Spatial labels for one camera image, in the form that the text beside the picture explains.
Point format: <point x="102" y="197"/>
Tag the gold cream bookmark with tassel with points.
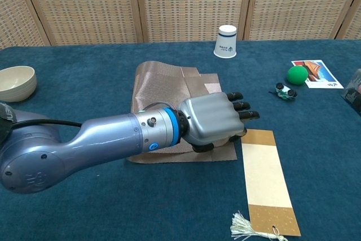
<point x="265" y="173"/>

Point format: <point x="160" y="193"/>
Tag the colourful postcard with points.
<point x="324" y="69"/>

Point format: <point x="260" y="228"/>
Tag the woven wooden folding screen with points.
<point x="180" y="4"/>

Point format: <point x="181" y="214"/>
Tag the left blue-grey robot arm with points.
<point x="98" y="142"/>

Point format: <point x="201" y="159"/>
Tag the white paper cup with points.
<point x="224" y="43"/>

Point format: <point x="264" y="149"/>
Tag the dark object at edge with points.
<point x="354" y="91"/>

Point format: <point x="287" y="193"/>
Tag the beige bowl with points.
<point x="17" y="85"/>

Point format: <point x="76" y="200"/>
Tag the blue table cloth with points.
<point x="84" y="218"/>

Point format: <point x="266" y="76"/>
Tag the grey woven placemat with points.
<point x="158" y="83"/>

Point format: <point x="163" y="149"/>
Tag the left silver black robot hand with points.
<point x="211" y="117"/>

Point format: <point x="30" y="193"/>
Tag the green ball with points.
<point x="297" y="75"/>

